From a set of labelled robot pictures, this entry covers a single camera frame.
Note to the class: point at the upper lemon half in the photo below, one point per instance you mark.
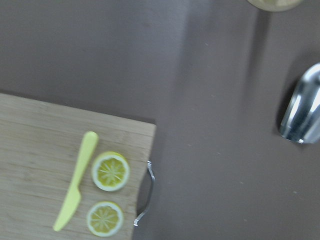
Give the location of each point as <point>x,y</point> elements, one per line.
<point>110,171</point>

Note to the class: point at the lemon half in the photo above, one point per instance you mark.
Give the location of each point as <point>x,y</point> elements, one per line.
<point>110,171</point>
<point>105,219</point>

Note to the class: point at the lower lemon half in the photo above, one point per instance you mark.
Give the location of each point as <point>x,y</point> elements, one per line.
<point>105,219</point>

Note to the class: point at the yellow plastic knife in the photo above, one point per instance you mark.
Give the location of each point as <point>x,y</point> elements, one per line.
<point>73,196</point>

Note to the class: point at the bamboo cutting board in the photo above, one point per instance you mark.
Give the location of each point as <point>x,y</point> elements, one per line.
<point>39,144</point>

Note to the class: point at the metal scoop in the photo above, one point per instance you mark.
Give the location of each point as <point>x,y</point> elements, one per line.
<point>301,121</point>

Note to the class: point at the wooden mug tree stand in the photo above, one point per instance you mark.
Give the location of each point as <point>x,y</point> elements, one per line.
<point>275,5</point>

